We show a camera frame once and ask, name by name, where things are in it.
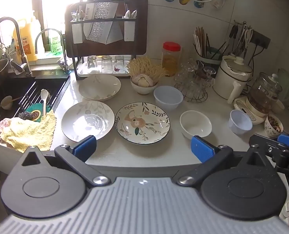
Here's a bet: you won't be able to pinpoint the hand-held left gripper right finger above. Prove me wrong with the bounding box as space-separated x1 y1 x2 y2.
177 136 272 187

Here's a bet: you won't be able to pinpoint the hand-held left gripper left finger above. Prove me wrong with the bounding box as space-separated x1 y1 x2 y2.
21 135 111 187

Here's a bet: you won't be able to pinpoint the white ceramic bowl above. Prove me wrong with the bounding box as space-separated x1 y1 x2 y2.
180 110 213 140

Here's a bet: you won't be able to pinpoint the grey leaf print plate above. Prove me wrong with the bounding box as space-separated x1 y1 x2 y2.
61 101 115 142

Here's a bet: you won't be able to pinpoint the small light blue cup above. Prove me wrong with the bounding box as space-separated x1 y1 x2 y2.
229 109 253 135

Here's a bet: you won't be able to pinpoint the pale blue plastic bowl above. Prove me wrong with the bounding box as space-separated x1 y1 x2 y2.
153 86 184 111

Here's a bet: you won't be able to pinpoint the brown rimmed leaf print plate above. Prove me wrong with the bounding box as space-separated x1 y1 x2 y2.
78 74 122 102

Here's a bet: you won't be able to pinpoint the rabbit print plate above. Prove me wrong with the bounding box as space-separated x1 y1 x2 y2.
115 102 171 144

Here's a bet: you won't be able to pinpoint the patterned cup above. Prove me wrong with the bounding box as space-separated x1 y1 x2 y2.
264 114 284 138

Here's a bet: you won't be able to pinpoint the cream kettle base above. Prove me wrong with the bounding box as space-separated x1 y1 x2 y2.
233 96 269 125

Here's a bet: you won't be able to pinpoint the glass health kettle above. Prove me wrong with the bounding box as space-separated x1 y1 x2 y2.
247 72 283 114

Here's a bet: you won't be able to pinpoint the pale green plastic jug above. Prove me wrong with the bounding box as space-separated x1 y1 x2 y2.
277 68 289 103

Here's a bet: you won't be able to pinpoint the yellow dish cloth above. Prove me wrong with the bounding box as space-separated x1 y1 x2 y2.
3 111 57 152

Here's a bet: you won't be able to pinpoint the teal sponge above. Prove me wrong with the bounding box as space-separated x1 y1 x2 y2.
25 103 46 122

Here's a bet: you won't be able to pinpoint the white plastic spoon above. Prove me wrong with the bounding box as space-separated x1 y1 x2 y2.
40 89 49 116

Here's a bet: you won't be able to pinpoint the steel wool scourer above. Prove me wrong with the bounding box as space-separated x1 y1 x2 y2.
18 111 38 121

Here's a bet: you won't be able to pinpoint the white electric cooking pot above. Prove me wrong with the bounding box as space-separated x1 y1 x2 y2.
213 56 253 104

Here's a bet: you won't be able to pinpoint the brown lump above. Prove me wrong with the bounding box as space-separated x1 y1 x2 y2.
195 69 209 79

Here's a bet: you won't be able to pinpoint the roll-up sink drying rack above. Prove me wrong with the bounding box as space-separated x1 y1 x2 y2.
19 80 65 118

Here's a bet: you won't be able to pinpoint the white drip tray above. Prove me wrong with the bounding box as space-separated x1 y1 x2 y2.
77 58 132 76

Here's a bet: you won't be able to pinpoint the white garlic bowl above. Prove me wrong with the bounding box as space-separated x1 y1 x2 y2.
130 77 159 95

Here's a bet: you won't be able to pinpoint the pink dish cloth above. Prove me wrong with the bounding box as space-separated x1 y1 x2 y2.
0 117 13 142

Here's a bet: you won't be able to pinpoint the pale green utensil holder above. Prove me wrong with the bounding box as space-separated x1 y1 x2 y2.
196 47 223 72

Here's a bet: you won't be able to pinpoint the clear drinking glass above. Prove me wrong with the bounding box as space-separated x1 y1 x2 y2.
101 55 113 70
87 55 98 70
114 55 125 73

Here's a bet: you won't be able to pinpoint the small chrome faucet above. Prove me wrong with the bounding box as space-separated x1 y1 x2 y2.
34 28 71 74

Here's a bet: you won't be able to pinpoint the black dish rack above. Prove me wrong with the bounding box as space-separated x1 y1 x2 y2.
65 0 149 81

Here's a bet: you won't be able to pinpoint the garlic bulb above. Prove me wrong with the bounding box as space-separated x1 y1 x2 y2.
132 74 155 87

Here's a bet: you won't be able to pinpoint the wooden ladle in sink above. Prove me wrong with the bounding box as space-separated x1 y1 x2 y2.
0 95 20 109

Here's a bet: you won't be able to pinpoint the red lidded clear jar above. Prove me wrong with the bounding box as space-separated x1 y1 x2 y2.
162 42 182 77

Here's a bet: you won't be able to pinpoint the bundle of dried noodles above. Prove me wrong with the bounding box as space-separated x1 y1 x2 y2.
126 57 169 83

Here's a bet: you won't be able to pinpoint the black kitchen sink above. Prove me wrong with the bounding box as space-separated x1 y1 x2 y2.
0 69 71 125

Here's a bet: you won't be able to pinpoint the bundle of chopsticks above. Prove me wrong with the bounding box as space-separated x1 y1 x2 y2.
193 26 211 58

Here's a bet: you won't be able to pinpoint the hanging kitchen utensils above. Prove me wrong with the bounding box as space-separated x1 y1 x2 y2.
228 19 255 57

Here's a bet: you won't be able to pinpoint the green dish soap bottle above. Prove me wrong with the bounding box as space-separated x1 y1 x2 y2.
48 28 64 54

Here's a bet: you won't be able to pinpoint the glass cup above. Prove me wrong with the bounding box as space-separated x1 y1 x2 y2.
8 50 22 75

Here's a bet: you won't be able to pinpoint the dark brown cutting board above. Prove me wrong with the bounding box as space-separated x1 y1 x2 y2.
65 0 148 58

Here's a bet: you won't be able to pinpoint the white rack cup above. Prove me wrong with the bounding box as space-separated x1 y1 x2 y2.
123 20 136 42
71 22 84 44

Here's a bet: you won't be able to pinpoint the orange detergent bottle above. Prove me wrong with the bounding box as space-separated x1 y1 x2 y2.
12 18 41 61

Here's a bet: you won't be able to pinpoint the tall grey faucet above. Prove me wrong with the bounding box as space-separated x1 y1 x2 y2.
0 17 33 76

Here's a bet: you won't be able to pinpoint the set of kitchen knives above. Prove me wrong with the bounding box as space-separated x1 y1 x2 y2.
83 0 124 45

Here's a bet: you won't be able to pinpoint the small steel utensils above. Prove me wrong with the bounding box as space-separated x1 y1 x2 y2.
70 4 84 21

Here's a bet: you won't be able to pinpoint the white spoons in holder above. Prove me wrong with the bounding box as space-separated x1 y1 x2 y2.
124 9 138 20

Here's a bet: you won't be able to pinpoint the wire glass rack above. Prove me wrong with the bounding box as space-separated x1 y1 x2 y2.
175 82 209 103

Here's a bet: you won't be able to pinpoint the black wall power strip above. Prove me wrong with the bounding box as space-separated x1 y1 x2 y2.
251 30 271 49

